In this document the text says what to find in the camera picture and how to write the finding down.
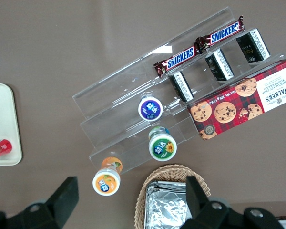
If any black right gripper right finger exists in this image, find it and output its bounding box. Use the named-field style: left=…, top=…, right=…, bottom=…
left=178, top=176, right=285, bottom=229

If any orange lid gum bottle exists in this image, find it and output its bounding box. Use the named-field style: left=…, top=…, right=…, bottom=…
left=92, top=156, right=123, bottom=197

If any red lid gum bottle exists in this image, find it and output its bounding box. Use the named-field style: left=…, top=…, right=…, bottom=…
left=0, top=139, right=13, bottom=164

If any clear acrylic step stand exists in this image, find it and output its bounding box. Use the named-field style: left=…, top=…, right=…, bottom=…
left=71, top=6, right=286, bottom=176

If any light tan wicker basket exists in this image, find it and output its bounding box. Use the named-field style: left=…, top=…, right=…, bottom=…
left=134, top=164, right=212, bottom=229

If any beige plastic tray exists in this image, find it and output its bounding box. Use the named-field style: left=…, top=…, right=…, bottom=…
left=0, top=83, right=23, bottom=167

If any green lid gum bottle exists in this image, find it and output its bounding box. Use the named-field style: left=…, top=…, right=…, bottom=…
left=148, top=126, right=178, bottom=162

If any Snickers chocolate bar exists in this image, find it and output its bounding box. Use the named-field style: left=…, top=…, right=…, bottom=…
left=153, top=45, right=202, bottom=79
left=195, top=15, right=245, bottom=50

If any blue lid gum bottle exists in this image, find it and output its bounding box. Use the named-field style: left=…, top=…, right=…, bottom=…
left=137, top=94, right=164, bottom=123

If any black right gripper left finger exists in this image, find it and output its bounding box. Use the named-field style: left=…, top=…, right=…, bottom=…
left=0, top=176, right=80, bottom=229

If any red Walkers cookie box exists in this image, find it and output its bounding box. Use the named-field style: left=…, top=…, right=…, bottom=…
left=186, top=58, right=286, bottom=142

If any small black white box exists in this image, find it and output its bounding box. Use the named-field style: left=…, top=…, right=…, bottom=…
left=204, top=48, right=235, bottom=82
left=235, top=28, right=271, bottom=65
left=168, top=71, right=194, bottom=104

